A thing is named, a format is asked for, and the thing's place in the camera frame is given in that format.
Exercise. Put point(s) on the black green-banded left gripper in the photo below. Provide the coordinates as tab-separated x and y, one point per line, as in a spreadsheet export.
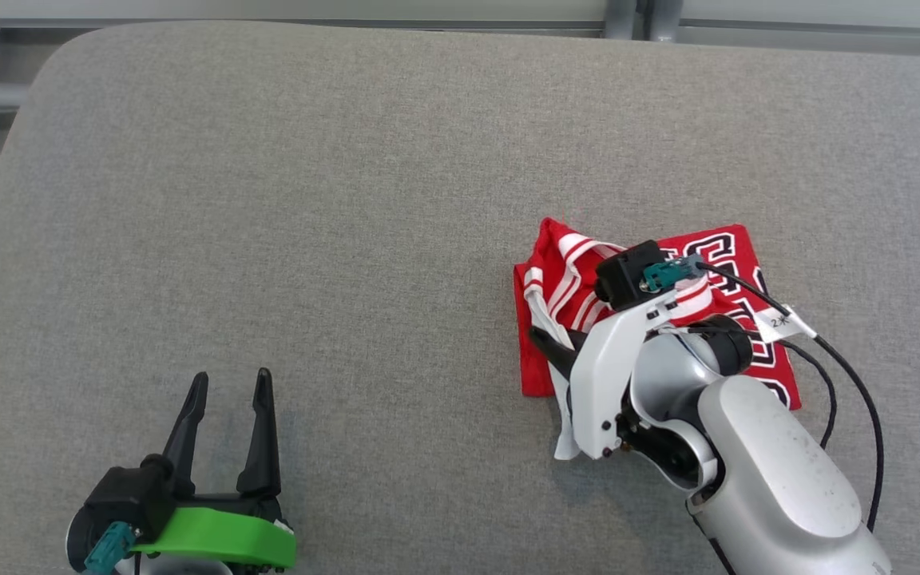
212	535

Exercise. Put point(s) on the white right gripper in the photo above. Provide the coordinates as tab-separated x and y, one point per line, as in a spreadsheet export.
612	375

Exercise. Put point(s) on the red and white jersey garment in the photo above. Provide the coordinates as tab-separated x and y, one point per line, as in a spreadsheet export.
747	263

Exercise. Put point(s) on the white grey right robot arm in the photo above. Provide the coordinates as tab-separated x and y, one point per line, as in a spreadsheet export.
771	471

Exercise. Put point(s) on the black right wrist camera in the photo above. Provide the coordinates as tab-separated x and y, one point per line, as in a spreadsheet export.
628	275

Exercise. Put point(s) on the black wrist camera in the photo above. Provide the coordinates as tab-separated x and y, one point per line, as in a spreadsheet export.
120	503
628	275

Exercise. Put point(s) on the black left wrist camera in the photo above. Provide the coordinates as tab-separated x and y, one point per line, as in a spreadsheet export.
120	503

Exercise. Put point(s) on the grey metal double post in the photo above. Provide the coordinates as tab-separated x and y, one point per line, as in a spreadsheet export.
642	17

